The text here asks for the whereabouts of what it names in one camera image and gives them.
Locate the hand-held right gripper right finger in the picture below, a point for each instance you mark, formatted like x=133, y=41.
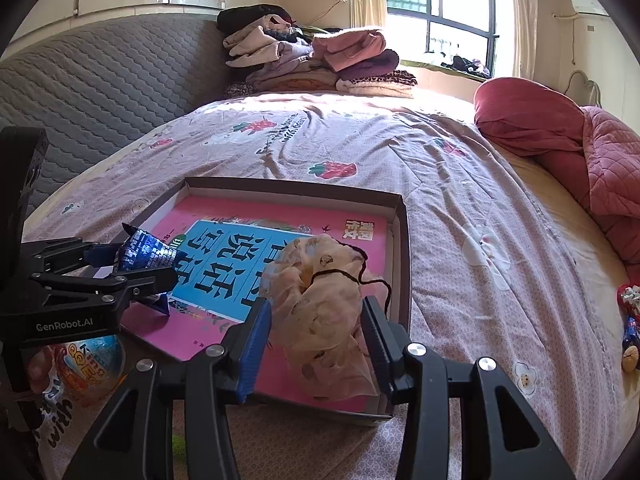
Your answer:
x=376, y=350

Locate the grey quilted headboard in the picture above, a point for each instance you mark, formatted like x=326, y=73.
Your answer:
x=100, y=85

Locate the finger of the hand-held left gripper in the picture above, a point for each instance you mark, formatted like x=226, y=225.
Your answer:
x=115, y=285
x=100, y=255

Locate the person's left hand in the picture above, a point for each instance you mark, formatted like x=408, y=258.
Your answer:
x=40, y=370

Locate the white air conditioner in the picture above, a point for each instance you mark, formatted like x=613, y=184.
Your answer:
x=590, y=4

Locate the pink and blue book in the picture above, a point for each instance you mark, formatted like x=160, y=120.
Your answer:
x=225, y=210

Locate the pile of folded clothes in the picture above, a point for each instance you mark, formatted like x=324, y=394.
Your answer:
x=300, y=55

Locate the white heart-shaped frame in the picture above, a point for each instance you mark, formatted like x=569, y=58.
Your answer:
x=592, y=90

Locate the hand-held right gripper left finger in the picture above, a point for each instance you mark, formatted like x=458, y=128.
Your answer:
x=255, y=345

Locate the pink quilted blanket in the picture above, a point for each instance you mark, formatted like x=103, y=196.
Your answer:
x=615, y=175

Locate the blue snack packet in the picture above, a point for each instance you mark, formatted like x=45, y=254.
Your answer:
x=150, y=252

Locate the red toy egg packet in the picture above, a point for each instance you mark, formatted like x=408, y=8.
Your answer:
x=95, y=365

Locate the window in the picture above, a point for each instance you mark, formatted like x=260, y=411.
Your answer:
x=450, y=0

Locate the small tan round object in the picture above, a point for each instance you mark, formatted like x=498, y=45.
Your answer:
x=631, y=359

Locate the blue wrapped candy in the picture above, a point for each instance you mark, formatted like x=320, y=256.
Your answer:
x=632, y=332

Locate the red quilted blanket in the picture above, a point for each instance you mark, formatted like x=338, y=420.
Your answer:
x=565, y=240

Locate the green window seat mat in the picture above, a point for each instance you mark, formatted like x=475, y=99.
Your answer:
x=425, y=66

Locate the shallow cardboard box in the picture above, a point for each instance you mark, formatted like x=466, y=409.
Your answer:
x=402, y=270

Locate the dark clothes on windowsill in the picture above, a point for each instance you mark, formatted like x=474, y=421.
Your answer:
x=465, y=66

